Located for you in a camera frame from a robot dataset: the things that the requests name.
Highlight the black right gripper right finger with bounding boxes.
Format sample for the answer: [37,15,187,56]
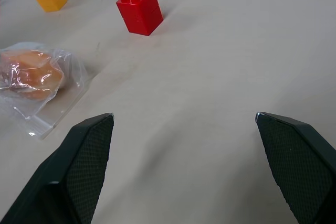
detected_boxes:
[255,112,336,224]

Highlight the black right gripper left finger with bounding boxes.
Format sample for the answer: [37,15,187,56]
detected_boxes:
[0,112,115,224]

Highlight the clear plastic bag with bread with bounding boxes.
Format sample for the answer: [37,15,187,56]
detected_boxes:
[0,41,89,141]

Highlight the red toy brick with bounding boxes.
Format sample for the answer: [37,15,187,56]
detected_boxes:
[115,0,164,37]

